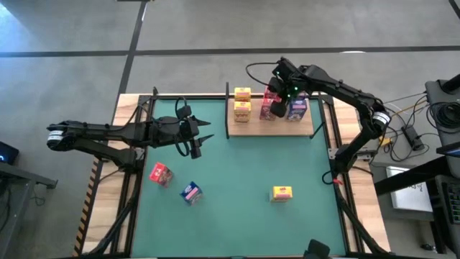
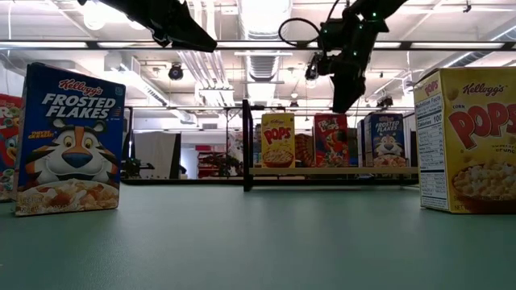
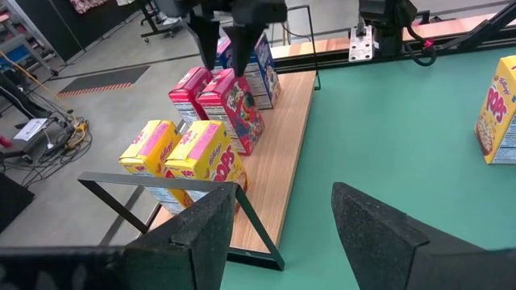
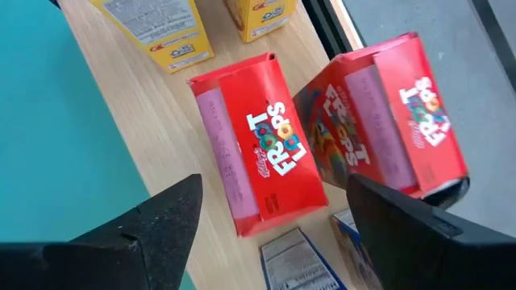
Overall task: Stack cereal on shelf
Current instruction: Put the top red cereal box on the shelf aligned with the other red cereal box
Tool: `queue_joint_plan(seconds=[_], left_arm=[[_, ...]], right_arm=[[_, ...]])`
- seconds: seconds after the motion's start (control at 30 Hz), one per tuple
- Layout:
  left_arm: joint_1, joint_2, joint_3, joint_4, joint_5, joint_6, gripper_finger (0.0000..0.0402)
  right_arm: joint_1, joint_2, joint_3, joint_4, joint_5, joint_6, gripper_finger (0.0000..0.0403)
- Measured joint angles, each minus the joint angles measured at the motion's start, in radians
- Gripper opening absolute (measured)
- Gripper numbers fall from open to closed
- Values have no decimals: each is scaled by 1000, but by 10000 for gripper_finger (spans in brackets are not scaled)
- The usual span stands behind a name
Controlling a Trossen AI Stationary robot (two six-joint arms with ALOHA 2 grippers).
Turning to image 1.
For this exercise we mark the black power adapter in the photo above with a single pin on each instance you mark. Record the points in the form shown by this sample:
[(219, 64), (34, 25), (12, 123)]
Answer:
[(413, 138)]

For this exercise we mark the dark keyboard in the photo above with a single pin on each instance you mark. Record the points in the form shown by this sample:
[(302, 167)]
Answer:
[(453, 203)]

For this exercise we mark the green table mat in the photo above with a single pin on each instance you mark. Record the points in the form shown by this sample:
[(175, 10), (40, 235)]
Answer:
[(233, 223)]

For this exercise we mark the dark device with blue light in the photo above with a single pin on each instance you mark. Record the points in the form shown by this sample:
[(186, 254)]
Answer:
[(9, 151)]

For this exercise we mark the black aluminium table frame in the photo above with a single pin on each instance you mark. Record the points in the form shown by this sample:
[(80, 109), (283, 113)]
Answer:
[(201, 96)]

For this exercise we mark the small black floor object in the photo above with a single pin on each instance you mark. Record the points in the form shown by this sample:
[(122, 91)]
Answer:
[(428, 247)]

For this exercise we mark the blue Frosted Flakes cereal box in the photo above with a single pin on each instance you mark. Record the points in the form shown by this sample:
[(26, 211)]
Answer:
[(297, 111), (191, 192), (302, 96)]

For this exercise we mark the red Froot Loops cereal box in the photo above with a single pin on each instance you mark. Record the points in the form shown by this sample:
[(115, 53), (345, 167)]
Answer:
[(269, 96), (266, 111), (161, 173)]

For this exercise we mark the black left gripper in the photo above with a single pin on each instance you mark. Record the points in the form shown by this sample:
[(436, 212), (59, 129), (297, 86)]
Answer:
[(172, 131)]

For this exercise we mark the black desk beam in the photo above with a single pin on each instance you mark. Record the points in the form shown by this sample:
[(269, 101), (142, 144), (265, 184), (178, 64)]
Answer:
[(413, 176)]

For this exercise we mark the yellow Corn Pops cereal box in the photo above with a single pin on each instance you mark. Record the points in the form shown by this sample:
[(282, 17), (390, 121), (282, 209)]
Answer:
[(242, 112), (242, 94), (282, 192)]

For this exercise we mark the yellow black hazard tape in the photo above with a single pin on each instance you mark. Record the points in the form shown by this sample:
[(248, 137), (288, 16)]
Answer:
[(83, 223)]

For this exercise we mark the wooden shelf board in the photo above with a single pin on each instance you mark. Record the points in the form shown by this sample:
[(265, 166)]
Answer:
[(280, 128)]

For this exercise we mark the dark laptop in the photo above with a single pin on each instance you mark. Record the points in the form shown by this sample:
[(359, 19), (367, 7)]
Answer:
[(449, 148)]

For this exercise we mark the white sheet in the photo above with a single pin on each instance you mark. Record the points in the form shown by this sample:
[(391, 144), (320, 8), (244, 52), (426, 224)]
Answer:
[(411, 199)]

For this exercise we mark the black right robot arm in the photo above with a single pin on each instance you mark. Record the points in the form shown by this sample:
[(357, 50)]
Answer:
[(345, 90)]

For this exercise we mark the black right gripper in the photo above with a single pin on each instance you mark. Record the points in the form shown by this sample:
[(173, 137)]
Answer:
[(284, 91)]

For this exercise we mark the grey equipment cart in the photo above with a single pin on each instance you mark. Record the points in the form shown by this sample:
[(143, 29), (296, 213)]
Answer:
[(433, 94)]

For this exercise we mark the grey side desk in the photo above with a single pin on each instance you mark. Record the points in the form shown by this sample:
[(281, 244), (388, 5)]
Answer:
[(21, 176)]

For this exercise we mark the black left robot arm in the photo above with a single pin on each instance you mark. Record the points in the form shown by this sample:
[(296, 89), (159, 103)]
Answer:
[(100, 131)]

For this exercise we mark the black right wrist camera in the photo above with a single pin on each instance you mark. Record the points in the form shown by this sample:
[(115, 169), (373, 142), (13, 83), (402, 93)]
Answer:
[(282, 66)]

